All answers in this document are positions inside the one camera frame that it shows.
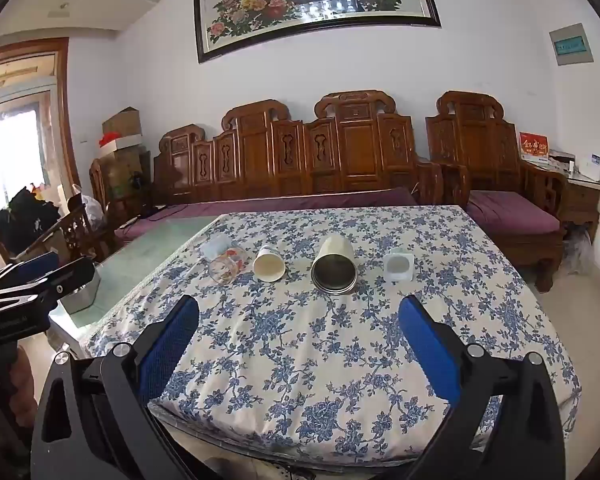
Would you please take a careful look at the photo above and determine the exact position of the silver metal box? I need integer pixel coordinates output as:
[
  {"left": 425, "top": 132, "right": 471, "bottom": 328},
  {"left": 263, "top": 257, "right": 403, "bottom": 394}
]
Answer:
[{"left": 59, "top": 264, "right": 102, "bottom": 315}]

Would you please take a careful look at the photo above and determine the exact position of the wooden side table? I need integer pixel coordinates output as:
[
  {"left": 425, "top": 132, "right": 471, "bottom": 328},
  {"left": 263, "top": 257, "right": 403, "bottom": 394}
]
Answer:
[{"left": 560, "top": 169, "right": 600, "bottom": 247}]

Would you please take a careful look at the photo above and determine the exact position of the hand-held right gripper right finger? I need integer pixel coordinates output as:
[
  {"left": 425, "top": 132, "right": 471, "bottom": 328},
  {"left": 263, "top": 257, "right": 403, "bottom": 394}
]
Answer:
[{"left": 397, "top": 294, "right": 567, "bottom": 480}]

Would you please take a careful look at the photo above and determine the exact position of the framed peacock flower painting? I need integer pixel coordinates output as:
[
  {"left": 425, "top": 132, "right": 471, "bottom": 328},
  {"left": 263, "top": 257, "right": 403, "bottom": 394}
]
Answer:
[{"left": 193, "top": 0, "right": 442, "bottom": 65}]

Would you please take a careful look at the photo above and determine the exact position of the long purple seat cushion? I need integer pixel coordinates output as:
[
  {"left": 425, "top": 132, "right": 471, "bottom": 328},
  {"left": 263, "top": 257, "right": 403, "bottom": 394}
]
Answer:
[{"left": 114, "top": 186, "right": 420, "bottom": 242}]

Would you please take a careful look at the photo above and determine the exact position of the white paper cup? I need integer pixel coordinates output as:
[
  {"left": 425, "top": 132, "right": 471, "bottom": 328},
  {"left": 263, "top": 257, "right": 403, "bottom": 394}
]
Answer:
[{"left": 252, "top": 245, "right": 287, "bottom": 283}]

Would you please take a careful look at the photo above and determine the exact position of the black bag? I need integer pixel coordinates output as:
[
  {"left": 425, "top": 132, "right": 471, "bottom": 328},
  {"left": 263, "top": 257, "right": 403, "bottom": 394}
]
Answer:
[{"left": 0, "top": 186, "right": 62, "bottom": 252}]

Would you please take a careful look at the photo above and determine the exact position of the carved wooden armchair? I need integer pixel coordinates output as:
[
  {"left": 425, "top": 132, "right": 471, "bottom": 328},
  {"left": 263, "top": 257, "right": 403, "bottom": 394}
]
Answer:
[{"left": 424, "top": 90, "right": 570, "bottom": 292}]

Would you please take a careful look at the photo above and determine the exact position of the red gift box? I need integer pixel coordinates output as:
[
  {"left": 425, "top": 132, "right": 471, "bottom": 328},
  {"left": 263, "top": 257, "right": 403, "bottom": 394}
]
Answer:
[{"left": 518, "top": 132, "right": 551, "bottom": 162}]

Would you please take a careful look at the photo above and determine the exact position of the cream steel tumbler cup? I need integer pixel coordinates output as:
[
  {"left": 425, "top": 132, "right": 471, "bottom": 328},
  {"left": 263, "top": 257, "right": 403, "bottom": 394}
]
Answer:
[{"left": 309, "top": 233, "right": 357, "bottom": 294}]

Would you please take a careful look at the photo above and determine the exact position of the small white cup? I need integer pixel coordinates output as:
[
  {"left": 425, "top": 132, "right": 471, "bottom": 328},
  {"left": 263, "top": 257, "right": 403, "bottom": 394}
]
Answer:
[{"left": 382, "top": 247, "right": 415, "bottom": 285}]

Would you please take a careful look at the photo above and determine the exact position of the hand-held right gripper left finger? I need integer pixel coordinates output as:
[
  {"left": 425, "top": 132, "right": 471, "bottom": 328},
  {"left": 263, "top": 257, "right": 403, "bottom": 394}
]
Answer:
[{"left": 31, "top": 294, "right": 201, "bottom": 480}]

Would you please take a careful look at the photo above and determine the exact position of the printed clear glass cup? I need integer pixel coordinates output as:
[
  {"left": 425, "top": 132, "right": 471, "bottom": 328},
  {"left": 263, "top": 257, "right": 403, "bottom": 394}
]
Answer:
[{"left": 200, "top": 232, "right": 247, "bottom": 284}]

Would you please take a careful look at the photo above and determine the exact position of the brown cardboard box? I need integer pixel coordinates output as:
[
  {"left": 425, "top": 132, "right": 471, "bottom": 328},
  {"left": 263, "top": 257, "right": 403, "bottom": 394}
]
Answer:
[{"left": 102, "top": 106, "right": 143, "bottom": 139}]

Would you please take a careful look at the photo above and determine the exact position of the wooden door frame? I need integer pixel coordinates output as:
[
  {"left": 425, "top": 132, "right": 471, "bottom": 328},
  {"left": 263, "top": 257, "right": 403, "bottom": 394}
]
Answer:
[{"left": 0, "top": 37, "right": 82, "bottom": 192}]

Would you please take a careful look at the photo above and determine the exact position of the white desk device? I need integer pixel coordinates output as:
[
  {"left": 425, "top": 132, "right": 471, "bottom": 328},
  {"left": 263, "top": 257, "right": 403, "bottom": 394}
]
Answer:
[{"left": 577, "top": 152, "right": 600, "bottom": 181}]

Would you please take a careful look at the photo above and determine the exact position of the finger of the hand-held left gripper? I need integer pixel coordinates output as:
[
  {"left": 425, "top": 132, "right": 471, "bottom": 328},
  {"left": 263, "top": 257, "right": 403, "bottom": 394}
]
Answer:
[
  {"left": 0, "top": 256, "right": 97, "bottom": 307},
  {"left": 0, "top": 251, "right": 61, "bottom": 283}
]

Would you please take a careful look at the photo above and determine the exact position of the white box with red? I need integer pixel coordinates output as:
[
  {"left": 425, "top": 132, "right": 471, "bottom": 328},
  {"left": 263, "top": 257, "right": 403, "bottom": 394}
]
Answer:
[{"left": 98, "top": 132, "right": 144, "bottom": 155}]

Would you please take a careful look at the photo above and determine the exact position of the white plastic bag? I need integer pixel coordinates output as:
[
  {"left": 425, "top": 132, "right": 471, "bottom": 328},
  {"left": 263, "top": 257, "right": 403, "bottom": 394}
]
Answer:
[{"left": 69, "top": 184, "right": 104, "bottom": 232}]

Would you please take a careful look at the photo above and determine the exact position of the green table cover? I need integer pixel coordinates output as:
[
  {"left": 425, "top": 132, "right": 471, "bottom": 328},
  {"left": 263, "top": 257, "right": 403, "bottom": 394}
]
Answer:
[{"left": 47, "top": 214, "right": 222, "bottom": 347}]

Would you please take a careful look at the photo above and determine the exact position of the grey wall panel box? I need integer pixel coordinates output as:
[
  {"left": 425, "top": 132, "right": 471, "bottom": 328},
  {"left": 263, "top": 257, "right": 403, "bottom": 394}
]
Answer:
[{"left": 548, "top": 23, "right": 595, "bottom": 67}]

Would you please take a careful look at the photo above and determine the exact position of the large brown carton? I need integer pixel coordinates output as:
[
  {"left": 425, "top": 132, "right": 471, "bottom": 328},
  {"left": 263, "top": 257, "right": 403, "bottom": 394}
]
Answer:
[{"left": 100, "top": 146, "right": 152, "bottom": 197}]

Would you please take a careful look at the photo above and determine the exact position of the blue floral tablecloth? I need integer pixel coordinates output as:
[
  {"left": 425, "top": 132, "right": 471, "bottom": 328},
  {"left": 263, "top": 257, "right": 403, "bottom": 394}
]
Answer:
[{"left": 84, "top": 205, "right": 584, "bottom": 455}]

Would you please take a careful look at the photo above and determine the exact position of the square purple seat cushion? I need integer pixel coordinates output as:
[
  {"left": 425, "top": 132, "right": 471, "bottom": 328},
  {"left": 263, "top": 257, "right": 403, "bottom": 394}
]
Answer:
[{"left": 466, "top": 190, "right": 562, "bottom": 236}]

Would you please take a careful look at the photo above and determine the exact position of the clear plastic bag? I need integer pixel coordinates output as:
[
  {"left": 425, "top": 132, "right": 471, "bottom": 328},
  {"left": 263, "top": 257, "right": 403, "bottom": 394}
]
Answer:
[{"left": 561, "top": 229, "right": 594, "bottom": 277}]

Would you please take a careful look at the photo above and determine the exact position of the carved wooden sofa bench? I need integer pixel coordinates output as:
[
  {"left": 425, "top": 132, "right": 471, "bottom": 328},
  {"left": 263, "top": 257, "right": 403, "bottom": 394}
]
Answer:
[{"left": 151, "top": 90, "right": 445, "bottom": 211}]

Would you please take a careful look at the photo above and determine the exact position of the person's left hand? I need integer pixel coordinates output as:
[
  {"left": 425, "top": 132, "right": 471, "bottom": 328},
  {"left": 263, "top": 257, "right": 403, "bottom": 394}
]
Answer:
[{"left": 0, "top": 344, "right": 37, "bottom": 429}]

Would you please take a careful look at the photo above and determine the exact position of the small wooden chair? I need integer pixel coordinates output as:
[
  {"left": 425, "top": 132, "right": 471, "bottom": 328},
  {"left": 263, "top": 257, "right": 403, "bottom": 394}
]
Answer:
[{"left": 22, "top": 204, "right": 112, "bottom": 267}]

